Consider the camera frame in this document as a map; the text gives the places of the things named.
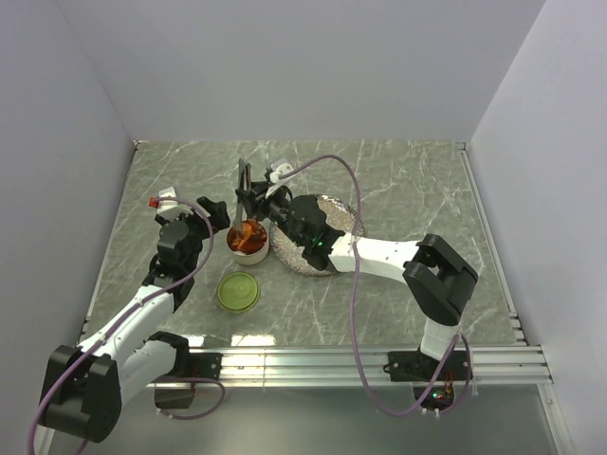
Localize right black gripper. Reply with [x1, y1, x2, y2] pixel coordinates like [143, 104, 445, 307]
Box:
[235, 182, 306, 248]

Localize orange chicken wing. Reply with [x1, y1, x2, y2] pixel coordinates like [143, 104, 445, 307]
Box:
[230, 232, 250, 251]

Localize metal food tongs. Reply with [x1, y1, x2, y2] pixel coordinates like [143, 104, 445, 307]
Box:
[232, 158, 253, 236]

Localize green round lid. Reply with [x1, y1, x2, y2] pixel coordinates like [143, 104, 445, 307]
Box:
[216, 272, 261, 313]

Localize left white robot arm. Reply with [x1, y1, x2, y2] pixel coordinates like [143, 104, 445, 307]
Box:
[31, 189, 230, 443]

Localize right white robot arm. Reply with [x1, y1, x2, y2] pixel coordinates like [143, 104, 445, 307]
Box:
[235, 182, 478, 379]

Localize speckled ceramic plate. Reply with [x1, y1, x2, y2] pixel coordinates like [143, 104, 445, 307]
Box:
[269, 194, 357, 277]

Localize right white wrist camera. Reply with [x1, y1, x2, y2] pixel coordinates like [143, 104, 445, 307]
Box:
[266, 160, 294, 187]

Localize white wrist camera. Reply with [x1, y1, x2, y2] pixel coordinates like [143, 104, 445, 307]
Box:
[266, 160, 294, 187]
[148, 186, 182, 219]

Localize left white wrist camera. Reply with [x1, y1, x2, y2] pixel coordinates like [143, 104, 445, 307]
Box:
[148, 186, 182, 219]

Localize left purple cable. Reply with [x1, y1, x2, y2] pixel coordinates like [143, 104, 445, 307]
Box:
[24, 194, 227, 455]

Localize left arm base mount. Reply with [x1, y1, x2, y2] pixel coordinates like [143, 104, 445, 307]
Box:
[148, 331, 223, 380]

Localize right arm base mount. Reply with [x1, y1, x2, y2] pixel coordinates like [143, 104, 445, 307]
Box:
[383, 351, 473, 382]

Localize aluminium mounting rail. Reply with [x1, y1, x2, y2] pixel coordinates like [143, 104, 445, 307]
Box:
[146, 345, 554, 388]

